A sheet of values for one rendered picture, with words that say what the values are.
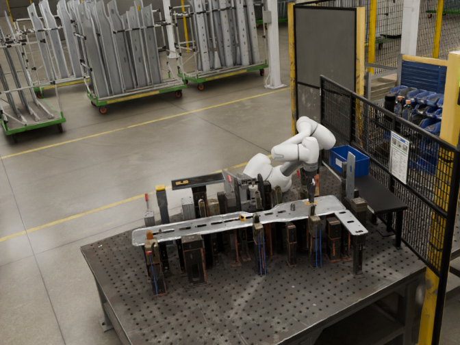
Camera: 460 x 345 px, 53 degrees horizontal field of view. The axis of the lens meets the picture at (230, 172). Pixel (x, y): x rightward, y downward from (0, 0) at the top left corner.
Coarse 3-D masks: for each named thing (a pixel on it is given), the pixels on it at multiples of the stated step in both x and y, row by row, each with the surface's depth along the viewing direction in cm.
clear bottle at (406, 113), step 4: (408, 100) 290; (408, 104) 289; (404, 108) 291; (408, 108) 289; (404, 112) 291; (408, 112) 290; (412, 112) 290; (404, 116) 292; (408, 116) 291; (412, 116) 292; (408, 120) 292; (408, 128) 294
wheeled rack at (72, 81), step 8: (16, 24) 1009; (16, 32) 1095; (24, 48) 1031; (24, 56) 1099; (32, 80) 1060; (40, 80) 1144; (48, 80) 1127; (56, 80) 1113; (64, 80) 1101; (72, 80) 1108; (80, 80) 1107; (88, 80) 1115; (48, 88) 1079; (40, 96) 1084
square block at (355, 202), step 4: (352, 200) 298; (356, 200) 296; (360, 200) 296; (364, 200) 295; (352, 204) 298; (356, 204) 292; (360, 204) 293; (364, 204) 293; (352, 208) 300; (356, 208) 293; (360, 208) 294; (364, 208) 294; (352, 212) 302; (356, 212) 295; (360, 212) 295; (364, 212) 296; (356, 216) 296; (360, 216) 297; (364, 216) 297; (352, 220) 304; (360, 220) 298; (364, 220) 299; (364, 224) 300; (352, 236) 308; (364, 236) 304; (352, 240) 309; (364, 240) 305; (352, 244) 310; (364, 244) 306; (364, 248) 307
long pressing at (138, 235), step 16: (272, 208) 307; (288, 208) 306; (304, 208) 304; (320, 208) 303; (336, 208) 301; (176, 224) 300; (192, 224) 298; (208, 224) 297; (224, 224) 295; (240, 224) 293; (160, 240) 284
